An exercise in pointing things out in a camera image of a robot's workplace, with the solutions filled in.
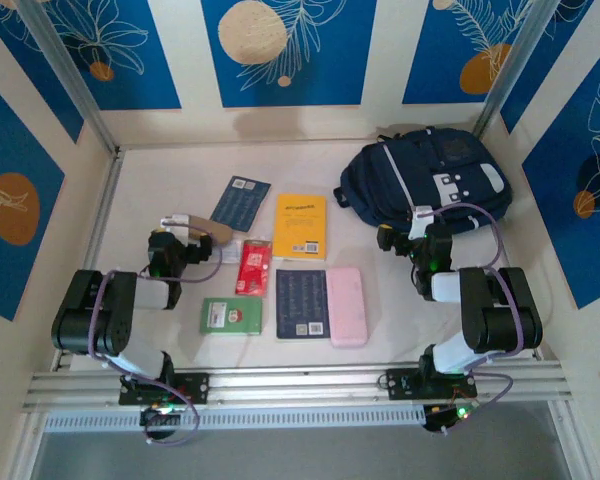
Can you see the tan cylindrical pencil pouch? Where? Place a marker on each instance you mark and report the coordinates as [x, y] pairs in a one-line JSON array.
[[215, 230]]

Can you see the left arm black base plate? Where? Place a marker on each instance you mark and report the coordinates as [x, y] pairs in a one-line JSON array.
[[195, 387]]

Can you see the navy blue backpack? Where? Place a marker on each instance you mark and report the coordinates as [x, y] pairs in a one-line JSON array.
[[430, 170]]

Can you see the aluminium table side rail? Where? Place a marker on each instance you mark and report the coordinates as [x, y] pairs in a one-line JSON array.
[[102, 210]]

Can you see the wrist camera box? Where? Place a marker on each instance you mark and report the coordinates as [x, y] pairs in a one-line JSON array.
[[177, 220], [420, 220]]

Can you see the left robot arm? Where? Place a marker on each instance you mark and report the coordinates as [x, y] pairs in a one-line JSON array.
[[70, 320]]

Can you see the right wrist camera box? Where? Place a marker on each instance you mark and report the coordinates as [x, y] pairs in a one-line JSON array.
[[420, 220]]

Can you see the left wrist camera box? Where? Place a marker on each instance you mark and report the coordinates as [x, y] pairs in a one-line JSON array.
[[177, 220]]

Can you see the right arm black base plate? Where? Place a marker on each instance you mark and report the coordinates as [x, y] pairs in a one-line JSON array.
[[402, 385]]

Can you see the red packet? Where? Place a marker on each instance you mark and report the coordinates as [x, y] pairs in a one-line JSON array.
[[252, 267]]

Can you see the aluminium frame post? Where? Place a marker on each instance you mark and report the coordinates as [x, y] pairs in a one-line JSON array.
[[65, 65], [515, 65]]

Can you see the pink pencil case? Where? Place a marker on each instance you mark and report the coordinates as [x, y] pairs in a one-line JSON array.
[[347, 307]]

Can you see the dark blue booklet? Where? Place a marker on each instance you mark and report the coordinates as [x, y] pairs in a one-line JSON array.
[[240, 202], [300, 300]]

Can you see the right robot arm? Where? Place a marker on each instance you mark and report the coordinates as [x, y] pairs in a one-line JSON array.
[[505, 325]]

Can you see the aluminium mounting rail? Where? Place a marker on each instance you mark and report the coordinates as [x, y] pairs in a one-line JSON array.
[[300, 385]]

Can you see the yellow book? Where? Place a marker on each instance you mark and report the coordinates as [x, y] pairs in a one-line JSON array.
[[300, 225]]

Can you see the clear plastic stationery packet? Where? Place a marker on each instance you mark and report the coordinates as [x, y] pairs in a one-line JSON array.
[[231, 250]]

